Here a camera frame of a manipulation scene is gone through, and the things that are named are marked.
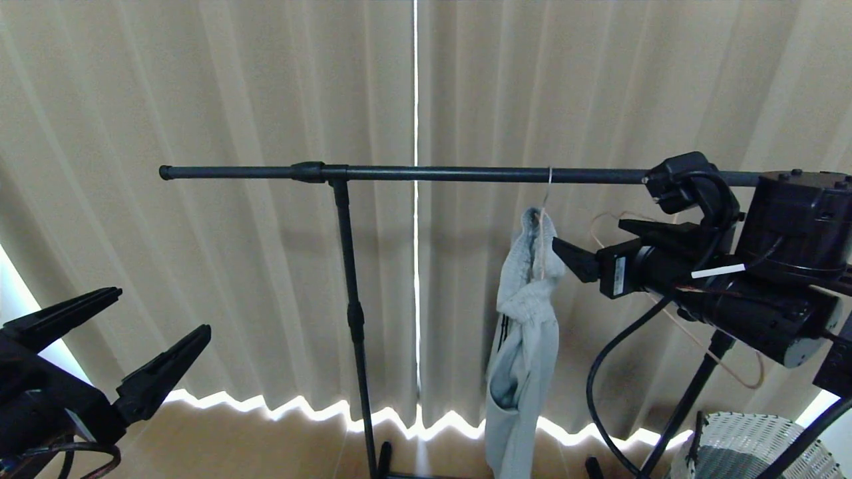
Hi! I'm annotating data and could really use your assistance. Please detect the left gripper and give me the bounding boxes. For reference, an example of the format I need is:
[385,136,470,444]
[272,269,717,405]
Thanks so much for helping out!
[0,287,212,468]

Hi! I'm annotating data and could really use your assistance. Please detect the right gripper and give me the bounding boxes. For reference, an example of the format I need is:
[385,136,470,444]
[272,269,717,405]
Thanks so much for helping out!
[552,220,738,300]

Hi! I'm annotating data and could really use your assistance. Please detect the pink clothes hanger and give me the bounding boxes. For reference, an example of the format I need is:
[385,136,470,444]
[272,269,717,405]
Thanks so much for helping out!
[536,166,554,281]
[588,210,767,391]

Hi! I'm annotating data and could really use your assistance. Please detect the pale grey shorts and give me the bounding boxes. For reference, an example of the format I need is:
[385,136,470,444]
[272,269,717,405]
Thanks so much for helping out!
[484,207,568,479]

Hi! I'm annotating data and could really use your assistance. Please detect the black clothes rack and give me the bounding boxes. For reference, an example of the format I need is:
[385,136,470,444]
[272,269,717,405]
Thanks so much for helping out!
[158,162,763,479]

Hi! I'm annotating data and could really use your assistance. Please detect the white laundry basket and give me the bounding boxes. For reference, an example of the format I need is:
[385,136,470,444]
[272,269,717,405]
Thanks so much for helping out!
[668,410,844,479]

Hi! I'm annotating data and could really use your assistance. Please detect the window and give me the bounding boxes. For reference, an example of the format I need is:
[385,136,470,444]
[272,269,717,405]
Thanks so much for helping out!
[0,243,91,388]

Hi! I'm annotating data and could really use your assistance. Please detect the beige curtain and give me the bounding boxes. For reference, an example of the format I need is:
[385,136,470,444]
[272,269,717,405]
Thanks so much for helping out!
[0,0,852,453]

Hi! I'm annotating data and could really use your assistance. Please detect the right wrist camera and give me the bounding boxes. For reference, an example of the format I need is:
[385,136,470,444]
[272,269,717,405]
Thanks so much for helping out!
[642,151,744,228]

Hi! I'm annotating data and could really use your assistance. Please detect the black cable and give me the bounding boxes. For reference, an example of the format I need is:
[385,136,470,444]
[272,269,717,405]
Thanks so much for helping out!
[585,170,852,479]

